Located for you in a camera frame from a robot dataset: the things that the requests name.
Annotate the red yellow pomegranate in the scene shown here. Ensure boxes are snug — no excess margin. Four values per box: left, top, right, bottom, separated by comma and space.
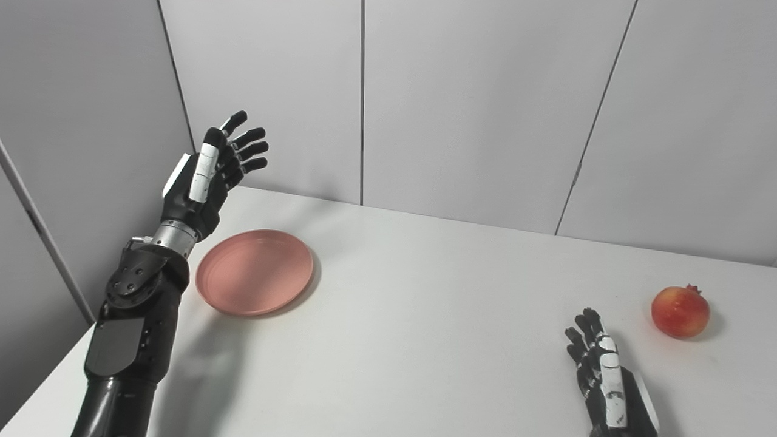
651, 283, 711, 339

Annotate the pink round plate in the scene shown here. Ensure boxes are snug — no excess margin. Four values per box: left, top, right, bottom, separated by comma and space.
195, 229, 314, 317

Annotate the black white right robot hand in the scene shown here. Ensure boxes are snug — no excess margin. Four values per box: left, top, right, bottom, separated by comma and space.
565, 308, 660, 437

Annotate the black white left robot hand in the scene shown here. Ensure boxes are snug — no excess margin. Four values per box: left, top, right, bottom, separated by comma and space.
161, 110, 269, 242

